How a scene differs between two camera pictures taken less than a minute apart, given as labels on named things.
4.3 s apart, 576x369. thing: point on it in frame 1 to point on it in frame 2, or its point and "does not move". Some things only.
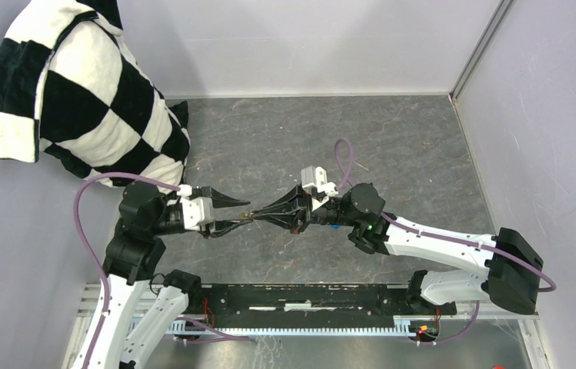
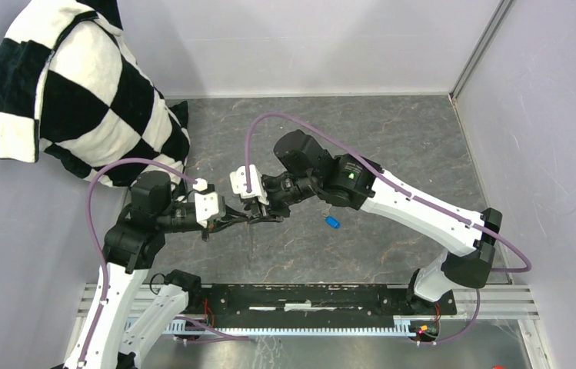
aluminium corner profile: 503,7 does not move
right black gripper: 297,199 to 274,213
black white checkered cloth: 65,81 does not move
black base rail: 315,306 does not move
